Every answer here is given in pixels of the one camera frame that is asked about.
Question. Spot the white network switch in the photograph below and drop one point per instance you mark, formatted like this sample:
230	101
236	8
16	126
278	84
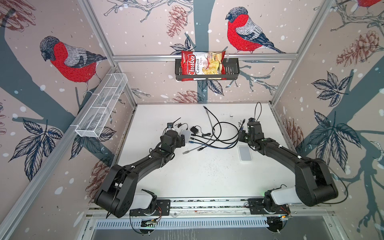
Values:
245	154
187	135

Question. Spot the red cassava chips bag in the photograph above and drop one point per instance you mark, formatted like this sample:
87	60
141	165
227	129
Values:
202	63

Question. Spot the aluminium mounting rail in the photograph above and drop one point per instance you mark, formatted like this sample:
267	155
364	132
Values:
233	207

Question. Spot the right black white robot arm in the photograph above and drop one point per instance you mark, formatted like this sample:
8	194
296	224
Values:
313	181

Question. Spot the black power adapter with cord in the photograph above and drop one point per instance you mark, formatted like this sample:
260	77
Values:
179	125

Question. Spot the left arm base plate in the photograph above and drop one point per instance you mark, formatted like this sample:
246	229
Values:
155	209

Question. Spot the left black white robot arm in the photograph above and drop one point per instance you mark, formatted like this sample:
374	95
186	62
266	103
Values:
117	191

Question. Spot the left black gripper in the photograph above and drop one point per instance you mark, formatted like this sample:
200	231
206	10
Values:
180	143

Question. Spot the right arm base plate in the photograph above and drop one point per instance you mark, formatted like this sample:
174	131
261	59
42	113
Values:
266	206

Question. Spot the black wall basket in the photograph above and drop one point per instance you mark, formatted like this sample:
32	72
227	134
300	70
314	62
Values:
231	67

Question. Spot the white wire mesh shelf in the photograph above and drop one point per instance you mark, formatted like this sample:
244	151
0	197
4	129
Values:
99	112

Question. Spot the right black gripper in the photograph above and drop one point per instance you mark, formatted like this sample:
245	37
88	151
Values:
242	134

